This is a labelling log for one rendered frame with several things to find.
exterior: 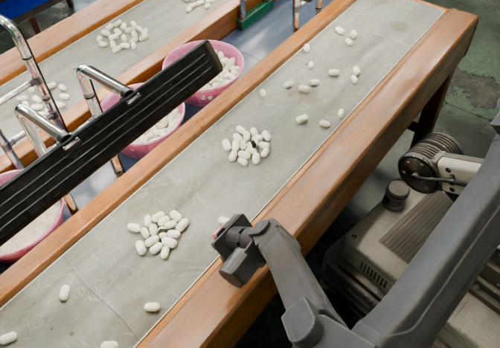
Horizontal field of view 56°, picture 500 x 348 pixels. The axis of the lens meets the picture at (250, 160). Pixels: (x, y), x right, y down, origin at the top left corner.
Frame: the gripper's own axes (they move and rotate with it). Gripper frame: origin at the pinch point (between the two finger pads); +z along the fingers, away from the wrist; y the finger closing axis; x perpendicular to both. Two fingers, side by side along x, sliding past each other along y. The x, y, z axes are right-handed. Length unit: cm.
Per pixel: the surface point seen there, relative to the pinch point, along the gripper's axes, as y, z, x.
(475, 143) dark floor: -147, 29, 77
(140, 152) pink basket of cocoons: -9.5, 31.2, -21.8
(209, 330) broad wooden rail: 17.9, -11.7, 8.4
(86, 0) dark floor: -119, 230, -96
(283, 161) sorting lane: -29.7, 2.5, 0.2
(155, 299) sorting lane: 19.6, 1.2, 0.5
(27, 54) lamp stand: 1, 24, -59
